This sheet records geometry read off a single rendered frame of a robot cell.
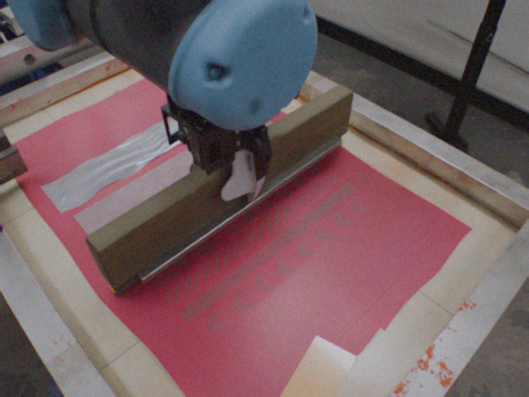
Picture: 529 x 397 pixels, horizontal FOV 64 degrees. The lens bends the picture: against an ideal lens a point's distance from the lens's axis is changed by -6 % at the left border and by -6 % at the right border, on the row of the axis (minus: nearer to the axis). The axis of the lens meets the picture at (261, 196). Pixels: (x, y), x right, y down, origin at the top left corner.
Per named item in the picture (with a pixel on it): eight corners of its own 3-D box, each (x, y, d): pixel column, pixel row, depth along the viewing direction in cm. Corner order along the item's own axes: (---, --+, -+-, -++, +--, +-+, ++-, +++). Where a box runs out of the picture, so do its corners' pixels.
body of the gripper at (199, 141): (168, 147, 50) (146, 52, 41) (226, 113, 54) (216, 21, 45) (210, 182, 46) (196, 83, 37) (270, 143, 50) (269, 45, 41)
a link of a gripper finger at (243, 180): (220, 220, 54) (203, 160, 48) (255, 194, 57) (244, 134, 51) (236, 231, 53) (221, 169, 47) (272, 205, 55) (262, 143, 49)
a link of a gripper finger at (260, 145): (237, 171, 53) (224, 108, 48) (249, 164, 54) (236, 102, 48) (264, 187, 50) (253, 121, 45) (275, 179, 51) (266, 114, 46)
